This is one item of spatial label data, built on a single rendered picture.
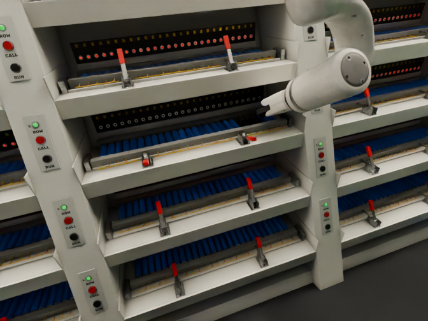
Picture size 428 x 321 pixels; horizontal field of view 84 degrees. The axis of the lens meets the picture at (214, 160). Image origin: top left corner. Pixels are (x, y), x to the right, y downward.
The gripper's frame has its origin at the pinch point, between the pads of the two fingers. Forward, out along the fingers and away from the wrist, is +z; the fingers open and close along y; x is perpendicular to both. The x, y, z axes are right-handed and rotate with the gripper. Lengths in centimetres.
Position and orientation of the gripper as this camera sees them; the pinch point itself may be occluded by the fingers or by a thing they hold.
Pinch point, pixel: (268, 110)
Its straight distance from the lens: 75.4
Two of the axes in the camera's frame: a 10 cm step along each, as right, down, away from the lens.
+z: -2.6, 0.2, 9.6
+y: -9.2, 3.1, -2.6
